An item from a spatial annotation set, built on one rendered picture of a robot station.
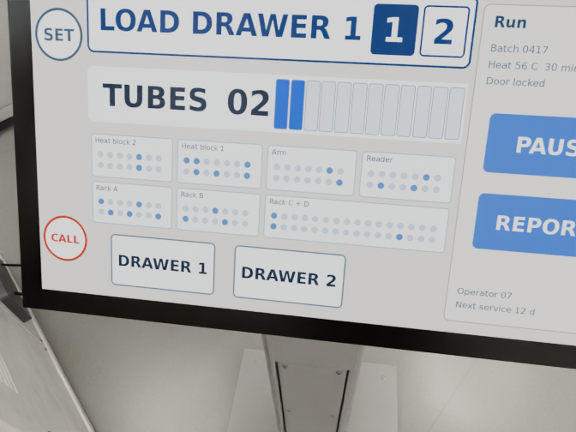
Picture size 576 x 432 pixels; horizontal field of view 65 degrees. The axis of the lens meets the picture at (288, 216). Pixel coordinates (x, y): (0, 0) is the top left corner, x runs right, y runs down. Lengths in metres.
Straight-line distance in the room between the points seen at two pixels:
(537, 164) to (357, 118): 0.14
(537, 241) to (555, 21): 0.16
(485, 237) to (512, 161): 0.06
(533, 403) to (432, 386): 0.27
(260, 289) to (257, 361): 1.02
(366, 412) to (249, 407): 0.32
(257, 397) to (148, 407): 0.32
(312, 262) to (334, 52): 0.17
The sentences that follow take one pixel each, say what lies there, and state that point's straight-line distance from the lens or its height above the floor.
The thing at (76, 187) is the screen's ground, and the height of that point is 1.05.
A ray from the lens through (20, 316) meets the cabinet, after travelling 1.44.
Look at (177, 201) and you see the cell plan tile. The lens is 0.39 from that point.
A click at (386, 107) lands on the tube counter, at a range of 0.36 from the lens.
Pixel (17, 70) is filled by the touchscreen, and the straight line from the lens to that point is 0.46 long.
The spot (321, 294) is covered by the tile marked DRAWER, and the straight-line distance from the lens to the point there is 0.39.
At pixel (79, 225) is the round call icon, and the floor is 1.03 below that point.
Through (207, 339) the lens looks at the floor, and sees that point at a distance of 1.49.
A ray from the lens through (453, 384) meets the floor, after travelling 1.47.
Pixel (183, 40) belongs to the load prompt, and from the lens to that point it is 0.39.
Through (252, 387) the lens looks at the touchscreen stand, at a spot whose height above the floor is 0.03.
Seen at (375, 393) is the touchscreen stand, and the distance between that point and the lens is 1.38.
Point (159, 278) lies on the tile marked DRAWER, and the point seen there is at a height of 0.99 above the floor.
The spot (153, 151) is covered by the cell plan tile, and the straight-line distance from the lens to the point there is 0.39.
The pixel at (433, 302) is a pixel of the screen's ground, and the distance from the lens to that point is 0.39.
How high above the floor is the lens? 1.33
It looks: 50 degrees down
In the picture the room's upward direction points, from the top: 3 degrees counter-clockwise
